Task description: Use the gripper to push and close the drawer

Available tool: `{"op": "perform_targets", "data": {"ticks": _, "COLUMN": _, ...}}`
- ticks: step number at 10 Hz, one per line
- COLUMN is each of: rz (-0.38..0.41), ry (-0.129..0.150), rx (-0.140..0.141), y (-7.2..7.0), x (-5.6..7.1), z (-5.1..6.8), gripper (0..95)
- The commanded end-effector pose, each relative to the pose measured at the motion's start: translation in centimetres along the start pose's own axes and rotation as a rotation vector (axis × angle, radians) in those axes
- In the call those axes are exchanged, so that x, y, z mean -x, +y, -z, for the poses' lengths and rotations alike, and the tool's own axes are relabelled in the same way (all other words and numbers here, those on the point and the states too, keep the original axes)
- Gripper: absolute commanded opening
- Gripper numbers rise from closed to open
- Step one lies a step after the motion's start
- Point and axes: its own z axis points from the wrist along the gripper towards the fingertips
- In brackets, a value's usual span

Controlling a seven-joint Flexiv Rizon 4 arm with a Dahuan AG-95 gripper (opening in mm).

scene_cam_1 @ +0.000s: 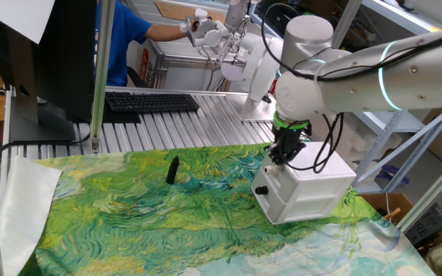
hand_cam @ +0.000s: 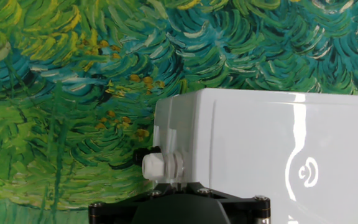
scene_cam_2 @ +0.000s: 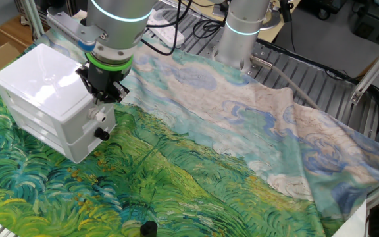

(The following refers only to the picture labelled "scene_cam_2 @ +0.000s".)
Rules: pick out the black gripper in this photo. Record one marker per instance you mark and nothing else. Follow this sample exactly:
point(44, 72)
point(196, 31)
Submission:
point(105, 79)

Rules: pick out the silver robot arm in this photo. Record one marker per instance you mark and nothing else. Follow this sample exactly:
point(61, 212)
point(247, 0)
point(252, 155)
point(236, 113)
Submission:
point(120, 29)

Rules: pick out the white plastic drawer cabinet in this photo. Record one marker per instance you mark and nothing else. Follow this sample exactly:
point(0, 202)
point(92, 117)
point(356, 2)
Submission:
point(41, 75)

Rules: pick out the painted landscape cloth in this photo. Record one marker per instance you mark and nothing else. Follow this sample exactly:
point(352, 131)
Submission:
point(209, 158)

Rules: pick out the small black cylinder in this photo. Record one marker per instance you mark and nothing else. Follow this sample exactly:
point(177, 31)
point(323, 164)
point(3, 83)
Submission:
point(148, 229)

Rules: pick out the white fabric sheet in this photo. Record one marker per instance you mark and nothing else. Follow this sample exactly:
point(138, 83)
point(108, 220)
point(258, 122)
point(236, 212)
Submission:
point(352, 222)

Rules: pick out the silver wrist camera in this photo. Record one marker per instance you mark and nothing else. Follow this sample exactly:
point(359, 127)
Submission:
point(71, 28)

